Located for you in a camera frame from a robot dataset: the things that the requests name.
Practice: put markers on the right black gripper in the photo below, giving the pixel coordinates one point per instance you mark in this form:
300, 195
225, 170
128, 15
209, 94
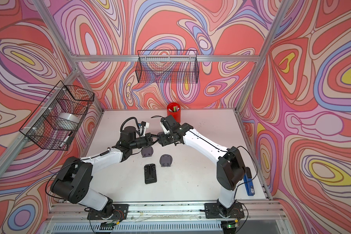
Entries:
165, 142

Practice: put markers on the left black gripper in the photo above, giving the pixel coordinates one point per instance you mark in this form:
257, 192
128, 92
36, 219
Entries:
148, 139

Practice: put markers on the grey phone stand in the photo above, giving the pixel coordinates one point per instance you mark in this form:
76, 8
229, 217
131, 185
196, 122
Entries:
147, 151
166, 160
155, 138

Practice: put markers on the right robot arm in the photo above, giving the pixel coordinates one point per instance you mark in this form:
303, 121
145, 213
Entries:
230, 166

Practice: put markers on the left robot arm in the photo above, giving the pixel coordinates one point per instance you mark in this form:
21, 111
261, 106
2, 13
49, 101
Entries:
72, 181

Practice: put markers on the black rectangular phone holder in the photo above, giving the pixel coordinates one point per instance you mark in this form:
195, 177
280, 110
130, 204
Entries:
150, 174

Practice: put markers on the red pen cup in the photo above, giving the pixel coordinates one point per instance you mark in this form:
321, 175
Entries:
176, 115

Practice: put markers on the silver tape roll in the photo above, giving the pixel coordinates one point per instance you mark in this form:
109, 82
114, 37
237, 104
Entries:
67, 121

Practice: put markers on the black marker in basket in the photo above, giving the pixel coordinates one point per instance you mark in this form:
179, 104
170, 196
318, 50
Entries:
65, 141

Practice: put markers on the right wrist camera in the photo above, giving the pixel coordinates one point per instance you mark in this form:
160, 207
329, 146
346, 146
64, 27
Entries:
165, 124

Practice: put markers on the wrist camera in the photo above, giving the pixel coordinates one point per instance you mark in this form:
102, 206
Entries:
142, 127
165, 124

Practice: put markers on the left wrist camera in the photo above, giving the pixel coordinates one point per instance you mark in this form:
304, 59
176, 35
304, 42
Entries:
142, 127

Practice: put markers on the back wire basket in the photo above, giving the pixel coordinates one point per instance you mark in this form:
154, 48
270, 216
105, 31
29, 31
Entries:
167, 66

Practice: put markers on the wire basket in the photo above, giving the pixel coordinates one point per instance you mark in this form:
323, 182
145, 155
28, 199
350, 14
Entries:
167, 66
43, 131

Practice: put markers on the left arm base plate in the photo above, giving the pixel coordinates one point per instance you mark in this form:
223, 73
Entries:
115, 211

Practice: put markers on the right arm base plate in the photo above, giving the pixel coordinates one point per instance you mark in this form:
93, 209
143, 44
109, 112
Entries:
216, 210

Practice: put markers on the left wire basket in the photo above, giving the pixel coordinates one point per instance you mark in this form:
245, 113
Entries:
43, 131

